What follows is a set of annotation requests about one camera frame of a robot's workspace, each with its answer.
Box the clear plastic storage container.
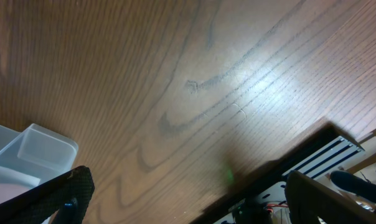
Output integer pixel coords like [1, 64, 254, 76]
[0, 120, 79, 209]

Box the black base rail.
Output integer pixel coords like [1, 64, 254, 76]
[193, 122, 365, 223]

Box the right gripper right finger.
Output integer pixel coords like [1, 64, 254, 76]
[284, 171, 376, 224]

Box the dark shoe on floor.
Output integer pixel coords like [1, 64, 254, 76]
[331, 170, 376, 203]

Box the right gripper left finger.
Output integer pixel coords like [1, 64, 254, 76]
[0, 166, 95, 224]

